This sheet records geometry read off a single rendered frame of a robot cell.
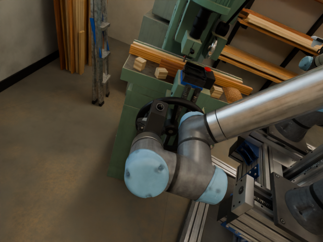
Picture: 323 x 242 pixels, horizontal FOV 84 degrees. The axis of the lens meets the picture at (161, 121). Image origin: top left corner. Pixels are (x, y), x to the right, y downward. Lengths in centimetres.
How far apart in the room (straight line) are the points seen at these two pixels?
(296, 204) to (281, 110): 45
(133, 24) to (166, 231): 295
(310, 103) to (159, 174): 29
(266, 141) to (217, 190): 84
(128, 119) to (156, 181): 69
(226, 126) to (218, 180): 12
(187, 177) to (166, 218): 112
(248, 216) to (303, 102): 52
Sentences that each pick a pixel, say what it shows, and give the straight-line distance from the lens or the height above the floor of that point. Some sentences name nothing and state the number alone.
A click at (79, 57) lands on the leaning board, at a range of 229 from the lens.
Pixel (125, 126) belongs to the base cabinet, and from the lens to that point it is 101.
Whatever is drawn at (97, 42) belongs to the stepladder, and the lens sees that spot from 165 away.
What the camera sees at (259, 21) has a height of 109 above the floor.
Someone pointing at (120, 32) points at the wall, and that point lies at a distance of 350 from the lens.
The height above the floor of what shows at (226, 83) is 92.
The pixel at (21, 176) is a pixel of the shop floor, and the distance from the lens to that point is 152.
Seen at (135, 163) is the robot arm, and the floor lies 104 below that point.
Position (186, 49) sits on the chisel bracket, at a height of 103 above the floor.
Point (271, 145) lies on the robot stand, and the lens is 120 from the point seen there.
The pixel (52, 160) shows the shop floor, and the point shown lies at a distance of 155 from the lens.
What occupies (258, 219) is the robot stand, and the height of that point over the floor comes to 73.
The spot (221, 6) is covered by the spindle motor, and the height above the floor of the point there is 122.
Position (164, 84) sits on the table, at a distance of 82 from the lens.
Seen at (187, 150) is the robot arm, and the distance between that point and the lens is 38.
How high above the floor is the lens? 128
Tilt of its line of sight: 40 degrees down
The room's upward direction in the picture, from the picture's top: 24 degrees clockwise
